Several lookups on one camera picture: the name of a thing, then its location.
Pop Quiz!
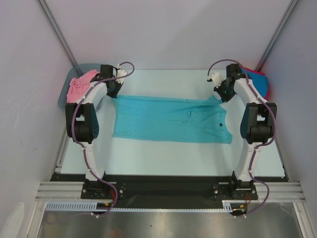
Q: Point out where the teal t shirt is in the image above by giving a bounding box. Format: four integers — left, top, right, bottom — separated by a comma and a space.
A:
113, 95, 233, 144

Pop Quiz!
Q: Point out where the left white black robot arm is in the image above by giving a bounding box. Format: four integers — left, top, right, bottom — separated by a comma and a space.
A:
58, 64, 128, 198

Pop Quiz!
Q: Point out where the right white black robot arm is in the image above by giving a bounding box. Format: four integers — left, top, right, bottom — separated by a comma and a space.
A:
207, 61, 277, 199

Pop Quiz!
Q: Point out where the blue folded t shirt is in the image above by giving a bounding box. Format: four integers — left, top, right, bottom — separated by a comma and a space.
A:
239, 66, 269, 100

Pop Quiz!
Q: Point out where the pink crumpled t shirt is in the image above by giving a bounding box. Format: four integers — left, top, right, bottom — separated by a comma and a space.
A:
66, 69, 99, 103

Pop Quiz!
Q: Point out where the grey plastic basket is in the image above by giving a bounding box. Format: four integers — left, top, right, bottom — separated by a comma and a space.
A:
58, 63, 101, 110

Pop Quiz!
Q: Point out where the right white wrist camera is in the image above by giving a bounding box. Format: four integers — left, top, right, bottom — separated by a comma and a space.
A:
207, 72, 224, 88

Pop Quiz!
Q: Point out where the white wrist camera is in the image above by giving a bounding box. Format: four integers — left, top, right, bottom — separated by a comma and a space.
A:
207, 72, 224, 88
115, 65, 128, 84

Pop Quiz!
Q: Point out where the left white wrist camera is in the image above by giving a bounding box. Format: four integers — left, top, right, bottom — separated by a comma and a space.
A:
115, 65, 128, 84

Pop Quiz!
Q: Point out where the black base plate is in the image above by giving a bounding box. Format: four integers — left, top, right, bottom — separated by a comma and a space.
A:
50, 173, 288, 212

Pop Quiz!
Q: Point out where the left corner aluminium post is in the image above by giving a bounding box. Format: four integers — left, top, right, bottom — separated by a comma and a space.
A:
36, 0, 77, 66

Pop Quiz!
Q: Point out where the corner aluminium post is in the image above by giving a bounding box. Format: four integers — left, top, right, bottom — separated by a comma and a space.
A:
255, 0, 301, 71
36, 0, 77, 66

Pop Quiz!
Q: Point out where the right corner aluminium post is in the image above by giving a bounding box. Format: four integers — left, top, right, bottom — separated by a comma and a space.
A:
255, 0, 301, 71

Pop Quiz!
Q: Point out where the grey slotted cable duct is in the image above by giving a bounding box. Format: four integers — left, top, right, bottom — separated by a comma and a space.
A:
46, 201, 246, 213

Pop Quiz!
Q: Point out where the aluminium frame rail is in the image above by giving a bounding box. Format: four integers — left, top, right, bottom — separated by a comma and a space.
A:
35, 181, 306, 203

